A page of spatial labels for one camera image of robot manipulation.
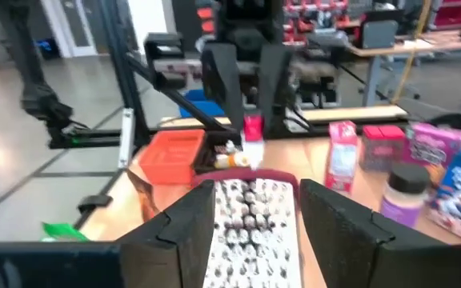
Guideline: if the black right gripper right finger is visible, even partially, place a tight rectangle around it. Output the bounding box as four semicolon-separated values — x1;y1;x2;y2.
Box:
300;179;461;288

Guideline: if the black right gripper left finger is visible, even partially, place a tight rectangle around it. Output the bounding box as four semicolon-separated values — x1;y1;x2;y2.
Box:
0;180;217;288

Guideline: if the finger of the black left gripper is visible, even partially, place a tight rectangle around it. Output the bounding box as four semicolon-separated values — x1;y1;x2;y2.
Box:
202;42;244;133
260;44;294;137

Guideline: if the green cereal box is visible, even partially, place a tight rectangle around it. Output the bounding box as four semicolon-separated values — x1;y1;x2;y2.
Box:
40;222;90;243

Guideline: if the small red white dropper bottle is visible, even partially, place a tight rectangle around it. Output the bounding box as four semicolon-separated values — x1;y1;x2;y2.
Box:
240;114;267;170

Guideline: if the large black white-capped bottle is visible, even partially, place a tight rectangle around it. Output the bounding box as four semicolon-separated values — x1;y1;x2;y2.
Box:
213;140;239;156

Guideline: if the red cereal box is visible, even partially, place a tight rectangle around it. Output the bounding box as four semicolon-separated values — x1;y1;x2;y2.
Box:
324;120;359;194

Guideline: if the purple Raisin Bran cereal box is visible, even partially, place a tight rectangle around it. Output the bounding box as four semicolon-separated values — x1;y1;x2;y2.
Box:
403;122;461;185

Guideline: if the blue storage bin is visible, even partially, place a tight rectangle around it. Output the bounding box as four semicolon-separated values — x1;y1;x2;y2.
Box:
178;88;226;119

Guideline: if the red storage shelving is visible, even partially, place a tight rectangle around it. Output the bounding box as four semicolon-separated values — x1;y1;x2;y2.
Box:
282;0;351;45

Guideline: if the spice jar black lid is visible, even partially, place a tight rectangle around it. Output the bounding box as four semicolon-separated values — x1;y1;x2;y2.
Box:
379;162;431;229

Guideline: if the black plastic basket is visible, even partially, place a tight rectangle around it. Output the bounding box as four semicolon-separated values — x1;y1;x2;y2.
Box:
193;130;244;174

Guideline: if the orange plastic basket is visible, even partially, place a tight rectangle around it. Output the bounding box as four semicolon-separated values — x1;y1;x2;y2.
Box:
138;129;207;186

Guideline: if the red-topped grey box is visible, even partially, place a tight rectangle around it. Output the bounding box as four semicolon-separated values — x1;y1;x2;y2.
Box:
359;124;407;173

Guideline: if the wooden top desk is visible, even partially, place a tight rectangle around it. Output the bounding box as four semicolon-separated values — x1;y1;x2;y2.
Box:
348;30;461;107

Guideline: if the black rail clamp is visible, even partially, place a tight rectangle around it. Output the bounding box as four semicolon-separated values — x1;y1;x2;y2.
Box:
77;194;114;214

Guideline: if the black frame upright post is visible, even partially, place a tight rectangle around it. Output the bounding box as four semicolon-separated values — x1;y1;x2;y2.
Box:
100;0;243;146

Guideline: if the silver metal bracket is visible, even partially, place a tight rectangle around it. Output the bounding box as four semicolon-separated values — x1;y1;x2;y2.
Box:
118;106;135;170

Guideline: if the yellow hanging cable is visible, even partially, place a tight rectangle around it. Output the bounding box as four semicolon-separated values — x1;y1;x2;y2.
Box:
390;0;432;104

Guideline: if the red-handled steel box grater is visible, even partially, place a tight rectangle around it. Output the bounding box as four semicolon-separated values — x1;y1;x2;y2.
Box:
192;167;306;288

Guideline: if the black frame handle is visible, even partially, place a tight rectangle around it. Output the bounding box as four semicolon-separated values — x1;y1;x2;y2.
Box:
428;113;461;130

